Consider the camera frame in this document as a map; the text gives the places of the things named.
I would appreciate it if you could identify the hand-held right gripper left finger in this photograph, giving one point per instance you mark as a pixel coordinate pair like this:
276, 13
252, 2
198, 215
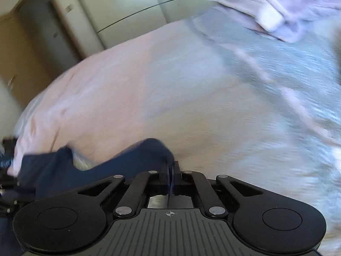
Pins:
163, 179

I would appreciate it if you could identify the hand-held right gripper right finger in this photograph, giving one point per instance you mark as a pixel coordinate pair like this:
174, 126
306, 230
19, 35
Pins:
178, 179

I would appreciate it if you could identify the blue cloth garment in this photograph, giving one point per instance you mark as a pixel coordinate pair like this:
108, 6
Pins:
53, 170

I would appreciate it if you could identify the white woven bedspread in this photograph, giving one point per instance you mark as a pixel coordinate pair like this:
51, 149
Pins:
213, 112

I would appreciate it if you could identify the wooden door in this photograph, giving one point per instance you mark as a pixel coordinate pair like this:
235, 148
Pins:
32, 37

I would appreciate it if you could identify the white wardrobe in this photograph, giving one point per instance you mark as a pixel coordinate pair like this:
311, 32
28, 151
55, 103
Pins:
128, 5

